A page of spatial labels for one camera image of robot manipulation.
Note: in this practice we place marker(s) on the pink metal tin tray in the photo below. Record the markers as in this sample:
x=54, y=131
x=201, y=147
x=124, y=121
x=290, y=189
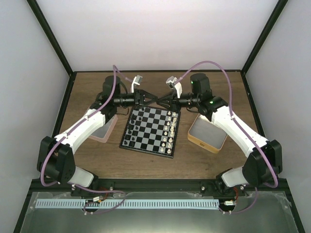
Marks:
x=103, y=133

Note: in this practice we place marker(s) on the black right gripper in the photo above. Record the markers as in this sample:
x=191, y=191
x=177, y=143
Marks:
x=173, y=102

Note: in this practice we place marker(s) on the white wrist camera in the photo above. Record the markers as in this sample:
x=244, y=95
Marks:
x=136, y=82
x=174, y=86

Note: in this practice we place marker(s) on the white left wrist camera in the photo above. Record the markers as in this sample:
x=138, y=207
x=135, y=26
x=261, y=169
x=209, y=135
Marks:
x=136, y=82

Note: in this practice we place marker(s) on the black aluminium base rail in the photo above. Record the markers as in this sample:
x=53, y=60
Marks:
x=207, y=187

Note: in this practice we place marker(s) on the black enclosure frame post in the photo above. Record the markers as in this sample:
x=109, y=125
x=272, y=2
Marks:
x=275, y=14
x=33, y=4

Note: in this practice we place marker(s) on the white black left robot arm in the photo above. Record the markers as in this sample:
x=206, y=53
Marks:
x=56, y=162

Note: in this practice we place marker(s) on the gold metal tin tray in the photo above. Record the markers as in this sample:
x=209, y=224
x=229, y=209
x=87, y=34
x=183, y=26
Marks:
x=206, y=134

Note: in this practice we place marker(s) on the black enclosure frame post right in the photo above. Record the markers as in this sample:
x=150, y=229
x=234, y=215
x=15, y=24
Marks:
x=275, y=14

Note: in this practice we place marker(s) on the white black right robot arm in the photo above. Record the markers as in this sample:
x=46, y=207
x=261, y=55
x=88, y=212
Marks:
x=264, y=157

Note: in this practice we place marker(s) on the light blue slotted cable duct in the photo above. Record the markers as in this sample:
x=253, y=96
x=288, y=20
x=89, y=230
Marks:
x=128, y=204

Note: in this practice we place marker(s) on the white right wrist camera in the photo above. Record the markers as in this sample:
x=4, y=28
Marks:
x=174, y=86

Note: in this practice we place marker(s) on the black enclosure frame post left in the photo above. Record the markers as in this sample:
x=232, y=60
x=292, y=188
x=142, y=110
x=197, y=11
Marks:
x=33, y=4

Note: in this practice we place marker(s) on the magnetic chess board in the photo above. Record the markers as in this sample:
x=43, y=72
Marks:
x=150, y=129

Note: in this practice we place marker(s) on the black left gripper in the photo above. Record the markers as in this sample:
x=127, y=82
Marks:
x=139, y=95

